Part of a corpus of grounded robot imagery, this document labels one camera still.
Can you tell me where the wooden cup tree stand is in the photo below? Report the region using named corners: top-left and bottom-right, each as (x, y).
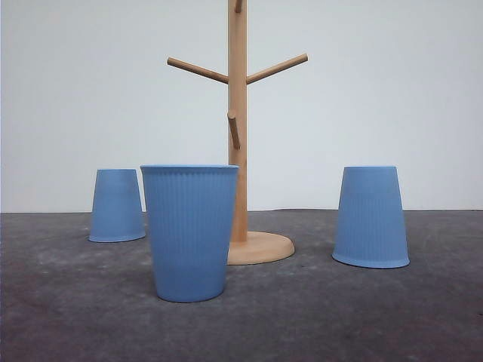
top-left (167, 0), bottom-right (309, 265)

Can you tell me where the blue ribbed cup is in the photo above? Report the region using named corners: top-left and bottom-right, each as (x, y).
top-left (140, 164), bottom-right (239, 302)
top-left (332, 165), bottom-right (410, 268)
top-left (88, 169), bottom-right (145, 242)

